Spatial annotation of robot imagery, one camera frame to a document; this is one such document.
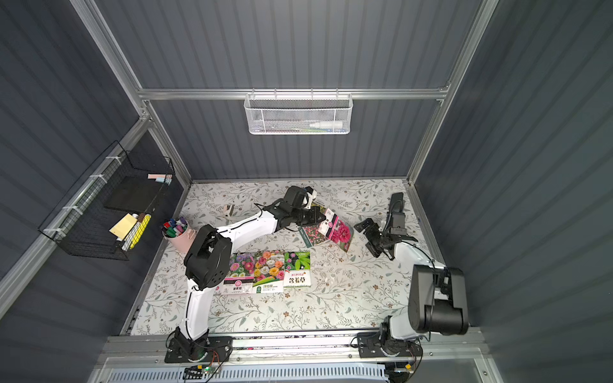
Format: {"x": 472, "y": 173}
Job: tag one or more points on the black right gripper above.
{"x": 376, "y": 234}

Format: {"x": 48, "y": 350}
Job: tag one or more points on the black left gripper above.
{"x": 310, "y": 216}

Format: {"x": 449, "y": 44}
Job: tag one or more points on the pink field flowers seed packet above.
{"x": 311, "y": 235}

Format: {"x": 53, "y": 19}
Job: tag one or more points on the pink hollyhock seed packet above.
{"x": 337, "y": 230}

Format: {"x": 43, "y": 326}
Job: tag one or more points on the mixed ranunculus seed packet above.
{"x": 269, "y": 272}

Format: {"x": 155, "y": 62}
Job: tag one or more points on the green mimosa seed packet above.
{"x": 297, "y": 269}

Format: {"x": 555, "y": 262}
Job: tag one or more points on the chrysanthemum seed packet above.
{"x": 240, "y": 277}

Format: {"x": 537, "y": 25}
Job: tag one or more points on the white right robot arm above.
{"x": 437, "y": 295}

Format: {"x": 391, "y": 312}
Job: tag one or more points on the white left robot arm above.
{"x": 207, "y": 262}

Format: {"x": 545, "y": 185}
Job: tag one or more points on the black rectangular block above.
{"x": 396, "y": 203}

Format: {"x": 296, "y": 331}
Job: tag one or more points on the white tube in basket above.
{"x": 328, "y": 125}

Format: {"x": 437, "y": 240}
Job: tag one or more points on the pink pen cup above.
{"x": 179, "y": 233}

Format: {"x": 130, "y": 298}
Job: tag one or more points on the black notebook in basket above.
{"x": 135, "y": 195}

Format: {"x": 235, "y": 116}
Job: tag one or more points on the yellow sticky notes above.
{"x": 123, "y": 227}

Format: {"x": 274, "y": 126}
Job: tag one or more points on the white wire mesh basket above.
{"x": 291, "y": 116}

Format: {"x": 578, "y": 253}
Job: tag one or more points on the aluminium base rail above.
{"x": 300, "y": 356}

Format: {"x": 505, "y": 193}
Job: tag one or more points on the black wire wall basket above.
{"x": 107, "y": 217}

